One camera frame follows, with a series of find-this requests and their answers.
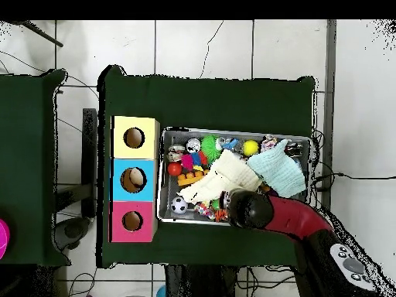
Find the cream knitted cloth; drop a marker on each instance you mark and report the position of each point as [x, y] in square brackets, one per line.
[225, 176]

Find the colourful patterned white cloth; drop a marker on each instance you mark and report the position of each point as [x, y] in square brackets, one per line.
[267, 143]

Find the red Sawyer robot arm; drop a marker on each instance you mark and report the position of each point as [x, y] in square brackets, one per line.
[297, 216]

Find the silver mesh bin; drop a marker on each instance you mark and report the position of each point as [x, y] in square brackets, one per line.
[171, 190]

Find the wooden box with three holes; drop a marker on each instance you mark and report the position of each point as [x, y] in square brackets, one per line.
[145, 148]

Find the pink blue red spiky toy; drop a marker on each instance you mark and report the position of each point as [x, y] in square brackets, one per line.
[193, 160]

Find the orange toy block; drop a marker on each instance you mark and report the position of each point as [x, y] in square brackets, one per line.
[188, 180]

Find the green spiky ball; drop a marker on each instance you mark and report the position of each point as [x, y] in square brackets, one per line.
[209, 147]

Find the red ball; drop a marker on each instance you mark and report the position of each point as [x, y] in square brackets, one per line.
[174, 169]

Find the small soccer ball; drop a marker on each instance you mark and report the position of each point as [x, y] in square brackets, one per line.
[179, 205]

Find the yellow ball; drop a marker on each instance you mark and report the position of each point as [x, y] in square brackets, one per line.
[250, 148]

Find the tiger striped toy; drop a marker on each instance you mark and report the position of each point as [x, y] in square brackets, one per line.
[221, 215]

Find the dark green tablecloth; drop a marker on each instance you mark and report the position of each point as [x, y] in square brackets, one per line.
[216, 102]

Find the mint knitted cloth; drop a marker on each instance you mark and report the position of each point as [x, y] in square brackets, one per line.
[278, 173]

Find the light blue floor object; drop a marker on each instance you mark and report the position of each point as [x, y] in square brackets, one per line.
[161, 292]

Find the grey rounded floor object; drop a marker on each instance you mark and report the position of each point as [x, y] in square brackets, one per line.
[72, 232]

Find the dark green side table cloth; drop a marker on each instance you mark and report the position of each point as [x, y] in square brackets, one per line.
[27, 154]

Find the black rod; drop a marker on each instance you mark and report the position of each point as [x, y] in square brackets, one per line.
[43, 34]

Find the pink ball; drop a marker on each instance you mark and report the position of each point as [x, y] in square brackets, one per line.
[3, 238]

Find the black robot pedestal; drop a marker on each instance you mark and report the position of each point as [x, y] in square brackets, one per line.
[198, 281]

